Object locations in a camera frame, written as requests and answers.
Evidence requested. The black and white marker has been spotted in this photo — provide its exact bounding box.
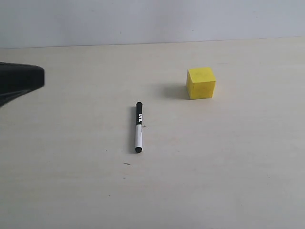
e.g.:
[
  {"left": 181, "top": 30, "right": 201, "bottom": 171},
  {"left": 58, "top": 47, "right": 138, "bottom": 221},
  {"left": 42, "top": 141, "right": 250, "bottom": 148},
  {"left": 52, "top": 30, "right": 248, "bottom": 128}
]
[{"left": 135, "top": 102, "right": 142, "bottom": 153}]

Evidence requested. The yellow foam cube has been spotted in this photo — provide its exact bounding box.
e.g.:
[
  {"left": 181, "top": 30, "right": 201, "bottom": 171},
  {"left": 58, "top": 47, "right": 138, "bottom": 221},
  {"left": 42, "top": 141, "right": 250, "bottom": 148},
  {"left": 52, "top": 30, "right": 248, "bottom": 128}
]
[{"left": 186, "top": 67, "right": 216, "bottom": 100}]

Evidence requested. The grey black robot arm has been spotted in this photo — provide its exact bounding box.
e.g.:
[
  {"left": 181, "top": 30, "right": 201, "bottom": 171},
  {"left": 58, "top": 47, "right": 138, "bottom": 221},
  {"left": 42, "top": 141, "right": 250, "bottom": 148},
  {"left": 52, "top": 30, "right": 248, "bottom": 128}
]
[{"left": 0, "top": 62, "right": 45, "bottom": 106}]

